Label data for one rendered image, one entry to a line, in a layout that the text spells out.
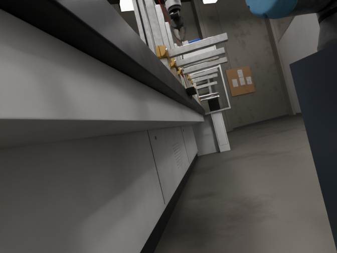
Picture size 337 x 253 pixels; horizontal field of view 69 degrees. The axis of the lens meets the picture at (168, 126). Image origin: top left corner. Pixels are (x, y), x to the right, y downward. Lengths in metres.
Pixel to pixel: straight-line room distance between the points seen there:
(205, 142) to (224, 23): 7.33
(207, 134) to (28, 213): 3.61
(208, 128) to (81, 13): 3.74
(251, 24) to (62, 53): 11.08
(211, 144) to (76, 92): 3.73
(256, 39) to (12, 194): 10.92
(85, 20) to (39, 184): 0.34
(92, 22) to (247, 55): 10.40
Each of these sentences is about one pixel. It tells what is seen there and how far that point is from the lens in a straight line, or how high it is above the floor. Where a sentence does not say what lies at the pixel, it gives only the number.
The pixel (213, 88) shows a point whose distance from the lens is 3.87.
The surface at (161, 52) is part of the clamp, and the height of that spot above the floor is 0.82.
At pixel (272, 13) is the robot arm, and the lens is 0.73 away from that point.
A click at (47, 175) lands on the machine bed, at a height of 0.45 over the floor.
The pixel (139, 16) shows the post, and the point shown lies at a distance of 0.89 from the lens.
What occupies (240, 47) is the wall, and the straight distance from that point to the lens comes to 10.64.
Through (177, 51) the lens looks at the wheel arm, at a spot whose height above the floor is 0.82.
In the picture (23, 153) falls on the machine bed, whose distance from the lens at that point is 0.53.
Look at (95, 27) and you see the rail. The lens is 0.34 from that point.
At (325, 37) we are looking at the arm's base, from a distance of 0.83.
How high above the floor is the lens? 0.48
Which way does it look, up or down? 1 degrees up
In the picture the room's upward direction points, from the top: 14 degrees counter-clockwise
